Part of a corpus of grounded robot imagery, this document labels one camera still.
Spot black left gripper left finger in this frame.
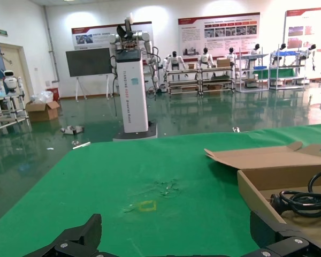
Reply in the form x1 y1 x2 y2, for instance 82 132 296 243
24 213 116 257

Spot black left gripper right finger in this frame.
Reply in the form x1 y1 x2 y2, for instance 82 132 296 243
243 211 321 257

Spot black power cable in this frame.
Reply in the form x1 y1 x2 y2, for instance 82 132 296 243
270 170 321 218

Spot torn-rim open cardboard box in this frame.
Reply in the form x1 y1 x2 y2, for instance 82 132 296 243
204 141 321 257

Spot white metal parts pile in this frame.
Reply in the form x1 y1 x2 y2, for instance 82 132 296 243
59 125 85 135

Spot open cardboard floor box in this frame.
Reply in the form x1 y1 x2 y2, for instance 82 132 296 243
25 100 60 123

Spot green table cloth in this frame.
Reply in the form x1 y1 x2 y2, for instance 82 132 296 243
0 123 321 257

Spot yellow tape square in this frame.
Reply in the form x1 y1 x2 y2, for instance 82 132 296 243
138 200 157 213

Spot clear tape scraps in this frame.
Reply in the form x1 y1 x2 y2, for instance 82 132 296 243
122 177 183 214

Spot clear plastic bags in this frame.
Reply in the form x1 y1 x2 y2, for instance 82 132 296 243
30 90 55 105

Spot red bin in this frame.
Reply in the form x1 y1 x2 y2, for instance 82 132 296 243
45 86 60 101

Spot white tower robot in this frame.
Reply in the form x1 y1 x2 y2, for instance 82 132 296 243
108 13 161 142

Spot white pipe shelf rack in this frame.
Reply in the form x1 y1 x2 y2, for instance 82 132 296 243
268 50 310 91
165 67 202 95
234 52 270 93
198 65 235 95

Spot small white humanoid robot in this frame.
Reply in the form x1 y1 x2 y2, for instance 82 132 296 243
2 70 24 94

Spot dark display screen on stand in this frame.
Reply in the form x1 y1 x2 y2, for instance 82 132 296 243
65 47 114 101

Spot white black humanoid robot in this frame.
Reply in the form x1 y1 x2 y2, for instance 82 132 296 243
197 48 217 70
246 44 262 67
299 44 318 65
162 50 188 72
225 47 241 67
270 43 287 67

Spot beige door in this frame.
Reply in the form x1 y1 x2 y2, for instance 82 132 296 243
0 40 30 108

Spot red white info board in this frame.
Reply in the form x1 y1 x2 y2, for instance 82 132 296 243
71 21 154 51

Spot red photo info board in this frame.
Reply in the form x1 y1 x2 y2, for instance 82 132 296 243
284 9 321 54

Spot wide photo info board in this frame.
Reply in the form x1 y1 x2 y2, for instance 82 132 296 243
177 12 261 59

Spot white pipe-frame table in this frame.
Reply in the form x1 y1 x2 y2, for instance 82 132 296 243
0 90 32 140

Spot grey wall pipe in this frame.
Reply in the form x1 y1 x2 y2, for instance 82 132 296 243
42 4 60 84

